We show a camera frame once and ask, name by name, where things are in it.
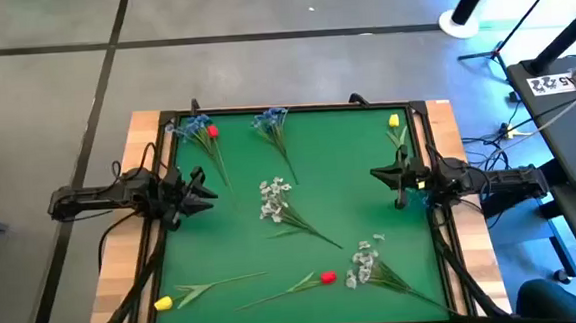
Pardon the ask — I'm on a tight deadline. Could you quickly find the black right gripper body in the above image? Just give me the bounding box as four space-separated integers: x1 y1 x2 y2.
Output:
391 143 435 210

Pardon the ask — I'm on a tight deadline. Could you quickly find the black desk leg frame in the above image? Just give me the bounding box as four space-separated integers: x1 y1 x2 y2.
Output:
477 156 576 286

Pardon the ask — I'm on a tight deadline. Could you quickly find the thin black cable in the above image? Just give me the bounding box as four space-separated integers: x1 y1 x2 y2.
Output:
94 210 143 274

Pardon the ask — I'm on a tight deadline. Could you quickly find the white printed label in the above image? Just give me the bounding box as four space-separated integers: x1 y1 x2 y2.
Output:
526 72 576 97

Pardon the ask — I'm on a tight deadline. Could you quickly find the white artificial flower bunch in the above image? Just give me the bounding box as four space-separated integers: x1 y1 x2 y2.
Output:
342 229 454 322
256 172 344 255

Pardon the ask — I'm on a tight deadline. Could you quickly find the yellow artificial tulip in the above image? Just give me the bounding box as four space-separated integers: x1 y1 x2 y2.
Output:
384 112 412 164
152 271 271 312

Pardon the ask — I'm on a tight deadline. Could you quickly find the tangled black floor cable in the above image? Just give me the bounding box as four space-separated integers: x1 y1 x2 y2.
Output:
460 114 528 172

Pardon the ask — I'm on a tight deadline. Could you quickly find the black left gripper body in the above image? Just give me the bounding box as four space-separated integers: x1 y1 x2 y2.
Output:
156 164 198 231

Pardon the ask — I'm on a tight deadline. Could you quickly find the light grey cable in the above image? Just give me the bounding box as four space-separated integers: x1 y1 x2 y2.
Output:
483 81 576 165

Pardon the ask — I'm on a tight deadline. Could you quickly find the thin black tripod stand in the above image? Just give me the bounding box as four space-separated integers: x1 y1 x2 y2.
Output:
453 0 576 80

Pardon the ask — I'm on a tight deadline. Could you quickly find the blue artificial flower bunch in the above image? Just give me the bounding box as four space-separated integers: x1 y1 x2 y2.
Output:
250 105 300 189
164 112 231 190

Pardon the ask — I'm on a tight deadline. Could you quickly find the black metal table frame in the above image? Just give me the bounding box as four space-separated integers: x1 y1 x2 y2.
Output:
114 90 479 323

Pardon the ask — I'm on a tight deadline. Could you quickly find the thick black slanted pole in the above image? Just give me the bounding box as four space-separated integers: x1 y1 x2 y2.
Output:
526 0 576 75

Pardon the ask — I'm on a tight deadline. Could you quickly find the red artificial tulip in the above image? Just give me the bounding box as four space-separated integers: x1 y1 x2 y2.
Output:
232 270 340 312
206 123 237 207

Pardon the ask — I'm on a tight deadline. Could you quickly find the thick black cable bundle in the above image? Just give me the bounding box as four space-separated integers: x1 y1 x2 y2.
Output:
89 223 174 323
430 202 512 323

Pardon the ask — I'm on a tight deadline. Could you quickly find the green table mat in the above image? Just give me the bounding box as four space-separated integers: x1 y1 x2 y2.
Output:
142 100 452 323

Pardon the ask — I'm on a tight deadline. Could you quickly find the person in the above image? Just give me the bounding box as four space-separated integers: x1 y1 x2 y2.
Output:
514 276 576 323

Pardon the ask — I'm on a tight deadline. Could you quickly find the black caster wheel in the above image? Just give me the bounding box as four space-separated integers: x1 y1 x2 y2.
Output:
552 267 572 286

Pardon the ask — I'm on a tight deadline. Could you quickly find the slanted pole with round base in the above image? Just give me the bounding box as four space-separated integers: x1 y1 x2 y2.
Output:
436 0 505 41

